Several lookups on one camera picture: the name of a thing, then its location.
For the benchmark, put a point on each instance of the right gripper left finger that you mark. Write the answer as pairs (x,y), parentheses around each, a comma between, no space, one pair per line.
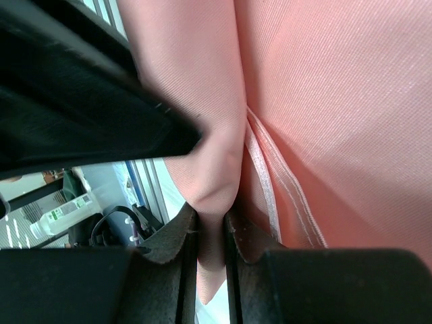
(152,283)

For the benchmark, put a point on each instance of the pink cloth napkin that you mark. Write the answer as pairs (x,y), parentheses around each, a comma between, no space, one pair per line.
(316,118)

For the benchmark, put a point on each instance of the clear plastic water bottle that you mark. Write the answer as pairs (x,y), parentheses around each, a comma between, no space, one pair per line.
(69,214)

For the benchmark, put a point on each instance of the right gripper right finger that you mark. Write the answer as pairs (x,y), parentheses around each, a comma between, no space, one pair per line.
(269,283)

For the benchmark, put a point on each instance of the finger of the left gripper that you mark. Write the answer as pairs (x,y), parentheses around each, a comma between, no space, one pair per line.
(70,94)

